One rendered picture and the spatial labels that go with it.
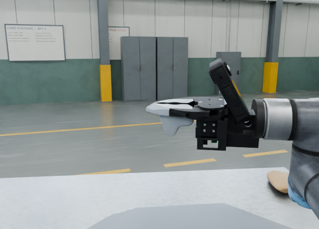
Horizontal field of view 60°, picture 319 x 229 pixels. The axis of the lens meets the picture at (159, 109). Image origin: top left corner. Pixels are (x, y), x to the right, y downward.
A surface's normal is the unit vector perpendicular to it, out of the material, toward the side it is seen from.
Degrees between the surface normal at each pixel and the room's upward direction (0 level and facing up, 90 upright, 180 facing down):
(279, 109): 51
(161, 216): 0
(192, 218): 0
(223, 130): 97
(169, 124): 97
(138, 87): 90
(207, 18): 90
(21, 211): 0
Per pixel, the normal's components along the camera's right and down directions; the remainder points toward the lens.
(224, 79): -0.18, 0.36
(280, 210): 0.00, -0.98
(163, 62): 0.29, 0.20
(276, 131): -0.15, 0.56
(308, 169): -0.69, -0.73
